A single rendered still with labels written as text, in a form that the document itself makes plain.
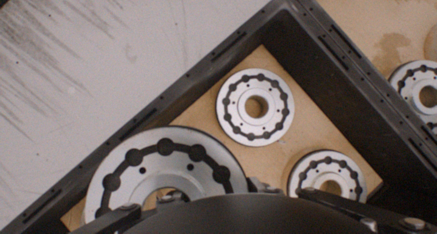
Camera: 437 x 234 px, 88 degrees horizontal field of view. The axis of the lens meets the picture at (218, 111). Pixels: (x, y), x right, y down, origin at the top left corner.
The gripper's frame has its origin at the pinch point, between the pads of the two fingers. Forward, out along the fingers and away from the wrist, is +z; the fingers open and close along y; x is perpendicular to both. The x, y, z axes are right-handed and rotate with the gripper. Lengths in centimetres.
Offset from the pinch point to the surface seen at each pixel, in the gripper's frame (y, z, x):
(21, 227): -18.1, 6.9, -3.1
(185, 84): -2.3, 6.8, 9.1
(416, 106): 26.6, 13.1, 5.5
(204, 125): -1.0, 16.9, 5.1
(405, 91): 25.8, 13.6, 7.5
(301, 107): 12.9, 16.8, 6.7
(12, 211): -38.3, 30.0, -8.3
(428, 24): 33.7, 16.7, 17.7
